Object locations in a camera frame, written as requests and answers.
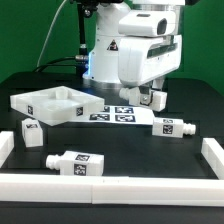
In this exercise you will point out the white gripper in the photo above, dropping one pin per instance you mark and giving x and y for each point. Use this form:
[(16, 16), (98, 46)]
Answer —
[(141, 60)]

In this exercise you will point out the white square table top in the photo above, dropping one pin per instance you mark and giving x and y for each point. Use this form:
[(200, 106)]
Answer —
[(57, 105)]

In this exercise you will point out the white marker sheet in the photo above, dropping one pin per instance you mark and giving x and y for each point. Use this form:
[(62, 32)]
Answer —
[(120, 115)]

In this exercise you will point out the white right fence block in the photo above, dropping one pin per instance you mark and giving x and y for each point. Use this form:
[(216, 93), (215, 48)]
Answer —
[(214, 155)]

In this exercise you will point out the white fence block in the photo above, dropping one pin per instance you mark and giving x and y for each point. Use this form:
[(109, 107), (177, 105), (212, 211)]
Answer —
[(6, 145), (214, 155)]

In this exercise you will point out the white left fence block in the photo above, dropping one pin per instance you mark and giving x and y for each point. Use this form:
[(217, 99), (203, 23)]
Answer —
[(6, 145)]

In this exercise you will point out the white front fence rail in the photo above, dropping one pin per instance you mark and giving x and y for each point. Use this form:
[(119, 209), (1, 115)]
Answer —
[(111, 190)]

